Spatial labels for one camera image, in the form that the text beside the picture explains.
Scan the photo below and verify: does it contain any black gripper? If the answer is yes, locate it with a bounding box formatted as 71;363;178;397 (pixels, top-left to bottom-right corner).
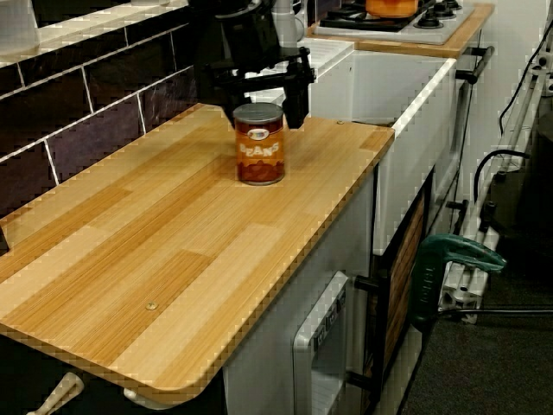
202;10;319;131

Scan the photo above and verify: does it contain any orange beans can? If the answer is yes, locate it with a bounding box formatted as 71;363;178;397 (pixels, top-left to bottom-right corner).
232;102;287;186

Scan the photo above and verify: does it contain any white toy faucet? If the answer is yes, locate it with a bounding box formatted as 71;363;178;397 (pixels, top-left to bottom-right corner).
271;0;310;48

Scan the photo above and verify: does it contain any white toy sink unit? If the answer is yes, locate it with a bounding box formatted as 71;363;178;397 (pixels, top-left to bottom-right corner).
297;37;458;256

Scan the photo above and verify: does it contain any black burner grate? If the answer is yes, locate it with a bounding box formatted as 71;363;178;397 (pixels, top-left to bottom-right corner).
319;0;437;32

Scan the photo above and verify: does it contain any orange toy pot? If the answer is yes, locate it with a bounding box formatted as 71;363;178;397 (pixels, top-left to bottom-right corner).
365;0;420;19

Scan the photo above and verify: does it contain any dark tile backsplash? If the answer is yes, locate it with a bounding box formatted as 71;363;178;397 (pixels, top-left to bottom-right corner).
0;16;204;221

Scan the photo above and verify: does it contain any grey toy stove plate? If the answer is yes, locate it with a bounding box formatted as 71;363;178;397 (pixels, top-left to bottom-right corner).
313;0;476;47

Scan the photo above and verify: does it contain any cream shelf ledge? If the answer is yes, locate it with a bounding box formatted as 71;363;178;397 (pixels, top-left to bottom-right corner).
0;0;208;68

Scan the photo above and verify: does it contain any wooden slat panel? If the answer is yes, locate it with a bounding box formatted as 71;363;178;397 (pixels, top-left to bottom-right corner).
382;196;427;373

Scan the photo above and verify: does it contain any green clamp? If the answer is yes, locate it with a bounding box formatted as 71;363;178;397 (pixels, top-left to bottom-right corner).
409;233;507;334

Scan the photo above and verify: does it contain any white toy kitchen cabinet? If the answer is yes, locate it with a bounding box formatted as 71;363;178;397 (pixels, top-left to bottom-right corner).
222;172;377;415

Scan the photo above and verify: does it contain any white shelf container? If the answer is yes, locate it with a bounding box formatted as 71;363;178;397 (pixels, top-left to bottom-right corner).
0;0;41;57

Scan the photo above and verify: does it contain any black rod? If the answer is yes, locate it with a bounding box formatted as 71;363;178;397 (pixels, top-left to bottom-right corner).
435;306;553;317

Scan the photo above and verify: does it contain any dark upright post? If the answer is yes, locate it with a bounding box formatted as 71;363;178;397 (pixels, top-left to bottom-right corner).
188;0;226;107

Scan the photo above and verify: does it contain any black metal frame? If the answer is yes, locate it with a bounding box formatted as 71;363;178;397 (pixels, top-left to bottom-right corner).
347;166;435;415

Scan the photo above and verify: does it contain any black oven handle bar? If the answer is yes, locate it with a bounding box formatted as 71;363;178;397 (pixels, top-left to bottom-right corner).
455;45;496;86

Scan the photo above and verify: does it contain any thick black cable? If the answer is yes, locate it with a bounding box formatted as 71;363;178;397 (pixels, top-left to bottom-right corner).
473;149;531;208

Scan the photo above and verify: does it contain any thin black cable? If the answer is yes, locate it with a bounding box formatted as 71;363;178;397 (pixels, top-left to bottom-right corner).
499;25;553;135

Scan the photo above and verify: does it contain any aluminium extrusion frame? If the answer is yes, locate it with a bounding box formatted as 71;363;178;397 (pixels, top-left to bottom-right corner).
438;42;553;325

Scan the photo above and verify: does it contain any cream cabinet handle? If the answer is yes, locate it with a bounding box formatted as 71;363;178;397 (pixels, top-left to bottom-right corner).
26;371;86;415

